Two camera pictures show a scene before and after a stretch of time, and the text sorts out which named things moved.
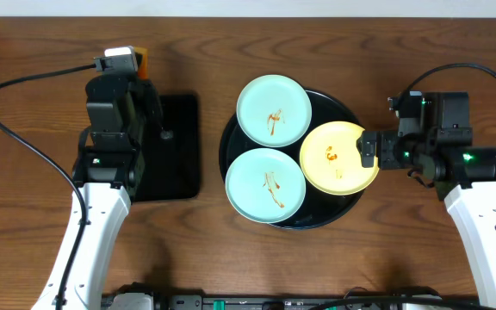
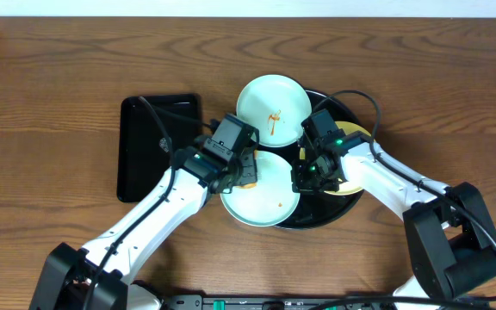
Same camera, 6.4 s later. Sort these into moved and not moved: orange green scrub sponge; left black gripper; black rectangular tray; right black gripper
Moved: right black gripper; orange green scrub sponge; left black gripper
Not moved: black rectangular tray
